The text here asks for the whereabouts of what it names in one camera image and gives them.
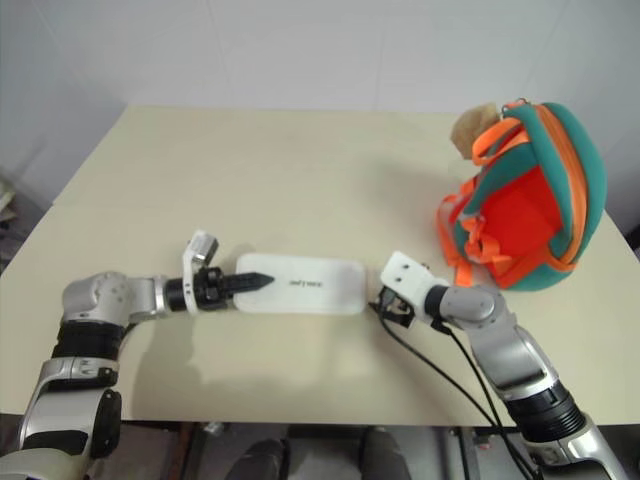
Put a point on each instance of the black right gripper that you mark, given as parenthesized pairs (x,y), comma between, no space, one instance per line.
(397,307)

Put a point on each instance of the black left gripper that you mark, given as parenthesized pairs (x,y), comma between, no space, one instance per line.
(212,290)

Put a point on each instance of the white rounded box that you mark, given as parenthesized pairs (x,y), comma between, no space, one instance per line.
(310,285)

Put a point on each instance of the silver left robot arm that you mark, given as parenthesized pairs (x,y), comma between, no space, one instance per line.
(100,295)

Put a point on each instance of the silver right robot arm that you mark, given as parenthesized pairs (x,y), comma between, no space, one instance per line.
(500,325)

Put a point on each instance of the orange and teal backpack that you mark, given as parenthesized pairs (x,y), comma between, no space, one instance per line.
(525,215)

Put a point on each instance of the dark rounded shape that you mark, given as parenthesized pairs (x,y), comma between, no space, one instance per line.
(262,460)
(382,455)

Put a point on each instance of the tan plush piece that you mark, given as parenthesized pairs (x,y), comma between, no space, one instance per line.
(472,132)

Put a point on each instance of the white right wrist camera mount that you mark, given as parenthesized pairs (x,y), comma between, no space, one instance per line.
(407,277)

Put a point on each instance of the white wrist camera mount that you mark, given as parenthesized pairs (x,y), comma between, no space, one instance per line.
(407,277)
(192,260)

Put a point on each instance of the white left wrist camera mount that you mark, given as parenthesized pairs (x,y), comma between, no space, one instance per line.
(192,260)

